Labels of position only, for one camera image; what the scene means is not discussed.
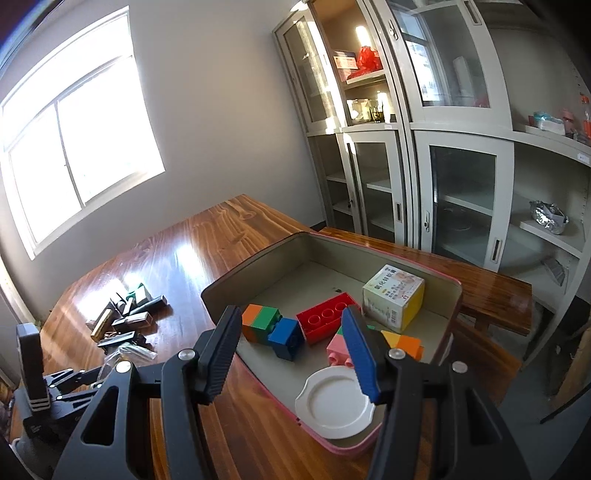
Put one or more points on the dark glass bottle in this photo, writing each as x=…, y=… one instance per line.
x=379, y=110

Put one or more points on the blue toy block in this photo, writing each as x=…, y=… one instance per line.
x=284, y=339

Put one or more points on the green and pink toy block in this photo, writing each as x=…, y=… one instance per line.
x=337, y=348

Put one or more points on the grey open shelf unit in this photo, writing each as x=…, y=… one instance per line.
x=545, y=175

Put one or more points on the yellow and orange toy block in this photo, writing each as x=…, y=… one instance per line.
x=406, y=344

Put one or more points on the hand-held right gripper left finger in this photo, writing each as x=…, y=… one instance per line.
x=226, y=341

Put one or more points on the gold lipstick tube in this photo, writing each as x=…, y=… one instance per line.
x=100, y=323

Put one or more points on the yellow and white medicine box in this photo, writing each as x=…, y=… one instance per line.
x=392, y=295

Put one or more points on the red plastic bag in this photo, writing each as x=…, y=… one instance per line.
x=367, y=60

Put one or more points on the black stapler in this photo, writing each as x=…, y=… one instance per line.
x=134, y=321

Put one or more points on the white paper roll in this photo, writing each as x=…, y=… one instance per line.
x=461, y=74

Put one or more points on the wooden desktop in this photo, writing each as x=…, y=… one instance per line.
x=184, y=258

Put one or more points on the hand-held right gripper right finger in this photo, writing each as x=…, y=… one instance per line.
x=362, y=355

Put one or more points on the glass jar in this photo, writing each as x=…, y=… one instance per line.
x=358, y=109

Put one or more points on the orange and green toy block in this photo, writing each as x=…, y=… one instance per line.
x=258, y=323

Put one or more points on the silver foil bag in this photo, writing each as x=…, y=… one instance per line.
x=547, y=217

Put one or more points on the window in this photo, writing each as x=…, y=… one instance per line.
x=92, y=138

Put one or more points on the clear plastic bag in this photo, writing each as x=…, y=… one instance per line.
x=129, y=354

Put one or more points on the pink tin box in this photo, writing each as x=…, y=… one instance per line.
x=323, y=277

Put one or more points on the teal packet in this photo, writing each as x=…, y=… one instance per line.
x=547, y=121

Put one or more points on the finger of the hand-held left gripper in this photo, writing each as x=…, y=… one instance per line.
x=69, y=402
x=69, y=378

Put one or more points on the red toy block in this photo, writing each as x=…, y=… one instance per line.
x=323, y=318

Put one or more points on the white round plastic lid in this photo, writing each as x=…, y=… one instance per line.
x=332, y=406

